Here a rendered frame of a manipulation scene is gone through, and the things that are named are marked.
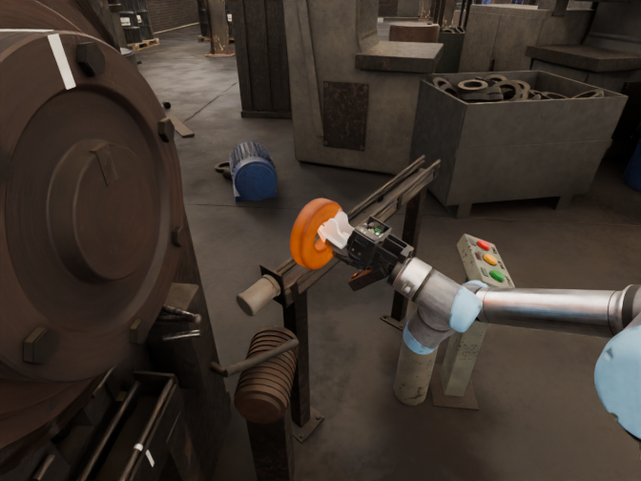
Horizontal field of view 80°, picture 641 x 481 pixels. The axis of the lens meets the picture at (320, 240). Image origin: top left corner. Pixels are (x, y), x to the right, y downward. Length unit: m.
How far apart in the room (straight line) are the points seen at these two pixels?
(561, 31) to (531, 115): 1.71
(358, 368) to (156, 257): 1.26
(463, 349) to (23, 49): 1.33
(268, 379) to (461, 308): 0.46
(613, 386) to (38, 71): 0.63
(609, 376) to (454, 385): 1.02
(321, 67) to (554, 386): 2.41
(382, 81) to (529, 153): 1.09
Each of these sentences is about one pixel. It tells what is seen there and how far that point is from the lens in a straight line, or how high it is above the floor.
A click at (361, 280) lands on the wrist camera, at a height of 0.77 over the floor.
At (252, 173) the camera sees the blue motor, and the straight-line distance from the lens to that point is 2.55.
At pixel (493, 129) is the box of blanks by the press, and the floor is 0.59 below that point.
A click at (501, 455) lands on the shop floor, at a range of 1.55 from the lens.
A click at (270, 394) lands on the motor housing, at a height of 0.52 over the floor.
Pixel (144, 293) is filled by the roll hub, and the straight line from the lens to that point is 0.44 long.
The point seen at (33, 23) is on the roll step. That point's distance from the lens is 0.41.
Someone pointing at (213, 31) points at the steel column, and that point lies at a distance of 9.33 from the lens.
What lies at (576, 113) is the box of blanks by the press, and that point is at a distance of 2.76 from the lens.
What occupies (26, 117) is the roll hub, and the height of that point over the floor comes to 1.21.
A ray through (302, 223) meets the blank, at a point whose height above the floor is 0.88.
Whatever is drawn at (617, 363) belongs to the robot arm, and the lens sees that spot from 0.57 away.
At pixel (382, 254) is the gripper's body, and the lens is 0.75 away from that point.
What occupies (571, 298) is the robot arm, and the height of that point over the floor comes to 0.85.
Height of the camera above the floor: 1.28
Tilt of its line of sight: 34 degrees down
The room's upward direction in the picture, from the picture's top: straight up
